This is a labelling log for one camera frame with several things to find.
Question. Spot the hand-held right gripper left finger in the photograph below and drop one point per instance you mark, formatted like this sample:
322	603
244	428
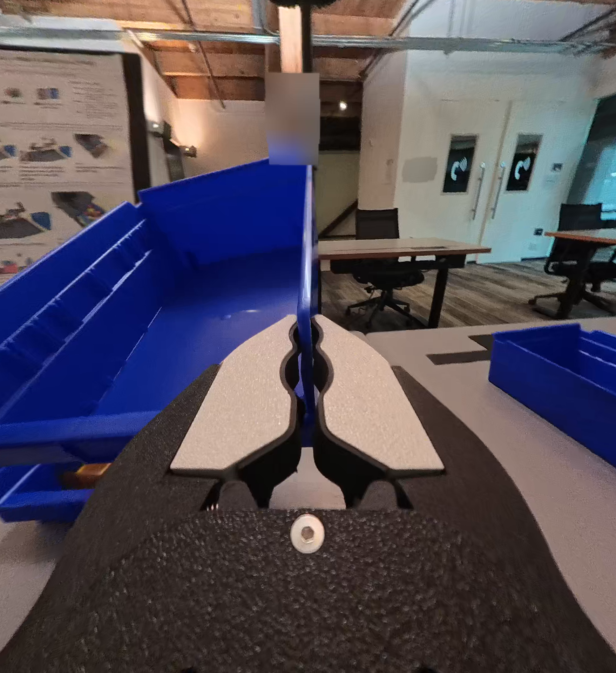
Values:
234	415

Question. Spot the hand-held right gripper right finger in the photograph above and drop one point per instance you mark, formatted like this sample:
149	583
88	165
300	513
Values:
376	415

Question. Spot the black office chair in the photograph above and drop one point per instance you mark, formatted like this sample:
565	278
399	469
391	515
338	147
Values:
381	263
586	252

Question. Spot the wooden-top desk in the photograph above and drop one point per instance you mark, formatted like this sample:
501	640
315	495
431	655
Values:
592	236
402	247

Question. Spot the phone booth door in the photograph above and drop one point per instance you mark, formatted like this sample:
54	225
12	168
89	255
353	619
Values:
460	163
523	163

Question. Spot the instruction sheet on white stand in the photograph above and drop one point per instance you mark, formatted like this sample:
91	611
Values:
137	131

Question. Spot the printed instruction sheet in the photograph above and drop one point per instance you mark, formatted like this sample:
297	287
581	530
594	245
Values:
50	131

